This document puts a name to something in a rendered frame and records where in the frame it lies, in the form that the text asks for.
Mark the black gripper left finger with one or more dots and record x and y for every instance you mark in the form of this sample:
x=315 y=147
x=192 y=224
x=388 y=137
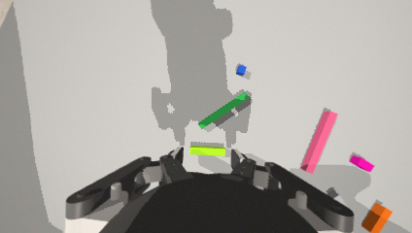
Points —
x=91 y=208

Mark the short magenta rod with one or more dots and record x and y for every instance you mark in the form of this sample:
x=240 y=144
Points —
x=363 y=164

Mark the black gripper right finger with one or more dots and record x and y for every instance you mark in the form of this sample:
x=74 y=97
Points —
x=324 y=213

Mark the small blue cube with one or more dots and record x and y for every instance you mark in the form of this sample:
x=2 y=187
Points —
x=241 y=70

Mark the pink rod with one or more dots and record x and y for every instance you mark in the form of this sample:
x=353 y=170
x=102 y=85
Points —
x=318 y=142

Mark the orange rod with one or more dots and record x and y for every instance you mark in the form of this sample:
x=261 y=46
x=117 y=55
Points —
x=376 y=218

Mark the grey rod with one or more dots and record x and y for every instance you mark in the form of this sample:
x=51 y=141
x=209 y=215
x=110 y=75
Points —
x=337 y=197

